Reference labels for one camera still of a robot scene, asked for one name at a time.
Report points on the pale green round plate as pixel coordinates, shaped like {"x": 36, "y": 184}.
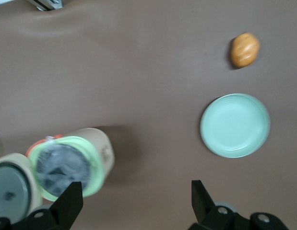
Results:
{"x": 234, "y": 125}

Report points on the metal table edge bracket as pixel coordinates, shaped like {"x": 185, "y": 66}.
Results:
{"x": 46, "y": 4}

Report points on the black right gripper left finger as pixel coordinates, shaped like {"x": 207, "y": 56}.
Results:
{"x": 69, "y": 201}

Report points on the orange-brown bread roll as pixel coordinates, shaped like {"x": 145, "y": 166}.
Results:
{"x": 245, "y": 50}

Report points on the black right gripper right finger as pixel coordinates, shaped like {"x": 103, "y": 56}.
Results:
{"x": 201, "y": 201}

